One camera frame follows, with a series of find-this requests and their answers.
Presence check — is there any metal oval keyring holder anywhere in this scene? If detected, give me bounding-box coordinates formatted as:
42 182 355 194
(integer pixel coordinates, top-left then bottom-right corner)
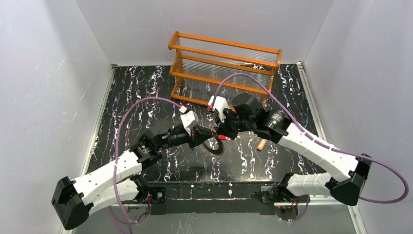
202 134 225 156

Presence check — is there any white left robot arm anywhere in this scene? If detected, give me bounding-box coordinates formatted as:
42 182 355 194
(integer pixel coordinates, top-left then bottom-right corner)
51 119 214 230

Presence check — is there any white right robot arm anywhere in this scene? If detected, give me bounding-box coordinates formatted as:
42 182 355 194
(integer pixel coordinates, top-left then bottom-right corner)
208 93 371 206

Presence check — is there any orange capped tube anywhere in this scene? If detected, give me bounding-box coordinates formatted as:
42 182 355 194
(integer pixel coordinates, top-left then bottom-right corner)
256 139 267 151

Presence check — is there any orange wooden rack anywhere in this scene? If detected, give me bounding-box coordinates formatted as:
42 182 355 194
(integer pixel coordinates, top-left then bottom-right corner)
168 31 283 106

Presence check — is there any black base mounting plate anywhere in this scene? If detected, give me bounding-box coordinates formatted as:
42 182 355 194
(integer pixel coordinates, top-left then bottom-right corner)
127 181 299 220

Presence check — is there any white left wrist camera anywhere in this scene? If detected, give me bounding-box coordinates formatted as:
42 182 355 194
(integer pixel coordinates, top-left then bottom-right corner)
179 105 199 136

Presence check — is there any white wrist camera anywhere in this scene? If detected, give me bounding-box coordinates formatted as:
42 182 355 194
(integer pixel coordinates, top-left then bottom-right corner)
208 96 229 123
179 105 199 136

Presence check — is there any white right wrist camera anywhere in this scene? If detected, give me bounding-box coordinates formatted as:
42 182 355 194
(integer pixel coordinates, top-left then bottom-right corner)
208 96 229 123

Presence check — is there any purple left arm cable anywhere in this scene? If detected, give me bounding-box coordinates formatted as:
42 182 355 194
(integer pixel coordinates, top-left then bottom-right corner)
109 97 185 234

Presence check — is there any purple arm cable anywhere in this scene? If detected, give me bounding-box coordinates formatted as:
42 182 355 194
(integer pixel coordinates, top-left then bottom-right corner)
109 97 185 234
211 73 409 222

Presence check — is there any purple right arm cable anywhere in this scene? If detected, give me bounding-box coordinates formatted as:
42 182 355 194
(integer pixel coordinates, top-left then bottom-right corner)
211 73 409 222

